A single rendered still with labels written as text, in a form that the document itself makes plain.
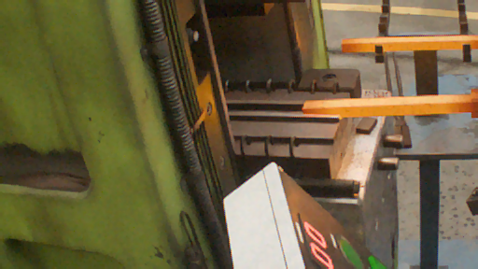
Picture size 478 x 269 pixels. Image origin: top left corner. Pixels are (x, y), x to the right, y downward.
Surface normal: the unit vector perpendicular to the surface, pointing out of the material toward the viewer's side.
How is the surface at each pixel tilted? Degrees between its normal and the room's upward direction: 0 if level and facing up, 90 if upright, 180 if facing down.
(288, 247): 30
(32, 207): 90
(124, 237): 90
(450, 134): 0
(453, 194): 0
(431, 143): 0
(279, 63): 90
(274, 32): 90
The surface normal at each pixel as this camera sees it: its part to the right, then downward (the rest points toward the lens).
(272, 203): -0.62, -0.62
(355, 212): -0.27, 0.55
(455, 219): -0.15, -0.83
